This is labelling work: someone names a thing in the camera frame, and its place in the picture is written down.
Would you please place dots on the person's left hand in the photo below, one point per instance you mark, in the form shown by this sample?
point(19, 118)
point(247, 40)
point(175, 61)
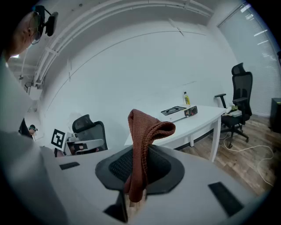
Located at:
point(75, 151)

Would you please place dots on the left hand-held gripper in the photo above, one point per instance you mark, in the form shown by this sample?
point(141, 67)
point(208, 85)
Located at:
point(58, 137)

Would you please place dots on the green leafy bunch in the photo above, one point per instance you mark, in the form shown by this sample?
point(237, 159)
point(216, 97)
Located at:
point(235, 107)

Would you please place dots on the black head-mounted camera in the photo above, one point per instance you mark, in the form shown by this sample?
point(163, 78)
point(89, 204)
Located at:
point(50, 22)

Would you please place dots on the black office chair with headrest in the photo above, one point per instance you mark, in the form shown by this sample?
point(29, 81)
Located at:
point(241, 88)

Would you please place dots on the black mesh office chair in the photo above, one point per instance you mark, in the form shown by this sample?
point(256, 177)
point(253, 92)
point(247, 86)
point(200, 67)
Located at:
point(96, 129)

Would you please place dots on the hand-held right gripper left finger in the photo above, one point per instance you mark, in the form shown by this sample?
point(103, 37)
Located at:
point(87, 186)

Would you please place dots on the person's head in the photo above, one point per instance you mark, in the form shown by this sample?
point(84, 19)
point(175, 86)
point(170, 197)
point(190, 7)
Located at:
point(20, 37)

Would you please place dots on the eyeglasses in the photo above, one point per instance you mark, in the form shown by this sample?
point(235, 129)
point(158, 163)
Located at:
point(35, 36)

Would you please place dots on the white portable gas stove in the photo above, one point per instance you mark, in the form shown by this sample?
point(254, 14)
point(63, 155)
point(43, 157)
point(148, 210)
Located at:
point(180, 114)

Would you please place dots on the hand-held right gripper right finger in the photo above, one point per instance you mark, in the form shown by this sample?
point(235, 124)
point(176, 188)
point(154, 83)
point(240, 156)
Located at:
point(197, 175)

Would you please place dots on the black box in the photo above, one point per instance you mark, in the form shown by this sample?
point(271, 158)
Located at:
point(275, 114)

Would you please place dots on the white ceiling pipes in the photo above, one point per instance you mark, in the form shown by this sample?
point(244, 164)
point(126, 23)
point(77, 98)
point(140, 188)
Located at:
point(52, 47)

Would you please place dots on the yellow oil bottle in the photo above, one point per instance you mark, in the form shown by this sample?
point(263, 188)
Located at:
point(186, 99)

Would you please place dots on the grey rectangular block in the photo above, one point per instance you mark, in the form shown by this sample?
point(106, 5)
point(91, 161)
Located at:
point(236, 113)

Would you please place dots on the brown knitted cloth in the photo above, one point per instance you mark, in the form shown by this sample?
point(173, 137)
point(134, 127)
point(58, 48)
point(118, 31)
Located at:
point(142, 131)

